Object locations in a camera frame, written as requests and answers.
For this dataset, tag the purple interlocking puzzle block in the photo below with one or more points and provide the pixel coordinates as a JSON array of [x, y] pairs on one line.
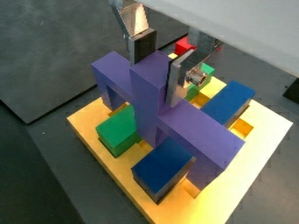
[[139, 85]]

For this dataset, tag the black angle bracket fixture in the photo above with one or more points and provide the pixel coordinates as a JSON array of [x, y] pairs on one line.
[[291, 92]]

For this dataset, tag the red interlocking puzzle block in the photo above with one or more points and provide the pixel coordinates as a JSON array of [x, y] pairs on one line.
[[183, 46]]

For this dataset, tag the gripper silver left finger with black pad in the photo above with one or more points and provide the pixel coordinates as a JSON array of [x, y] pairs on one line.
[[139, 35]]

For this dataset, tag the green long bar block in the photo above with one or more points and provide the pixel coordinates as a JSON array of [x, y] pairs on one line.
[[116, 132]]

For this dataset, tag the blue long bar block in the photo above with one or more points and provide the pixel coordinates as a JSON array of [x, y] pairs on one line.
[[199, 145]]

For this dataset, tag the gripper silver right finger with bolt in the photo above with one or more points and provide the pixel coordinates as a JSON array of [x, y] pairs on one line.
[[186, 69]]

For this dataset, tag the yellow slotted board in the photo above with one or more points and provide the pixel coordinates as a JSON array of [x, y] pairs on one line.
[[188, 205]]

